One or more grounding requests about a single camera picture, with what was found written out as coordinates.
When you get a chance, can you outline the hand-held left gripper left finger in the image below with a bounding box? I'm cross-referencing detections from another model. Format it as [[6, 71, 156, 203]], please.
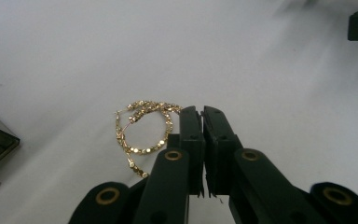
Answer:
[[132, 105, 206, 224]]

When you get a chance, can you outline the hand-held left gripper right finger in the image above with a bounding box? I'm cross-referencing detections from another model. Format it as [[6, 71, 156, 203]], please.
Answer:
[[200, 105, 328, 224]]

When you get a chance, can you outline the small beaded ring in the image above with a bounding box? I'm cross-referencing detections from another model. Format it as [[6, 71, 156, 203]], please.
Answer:
[[114, 99, 184, 179]]

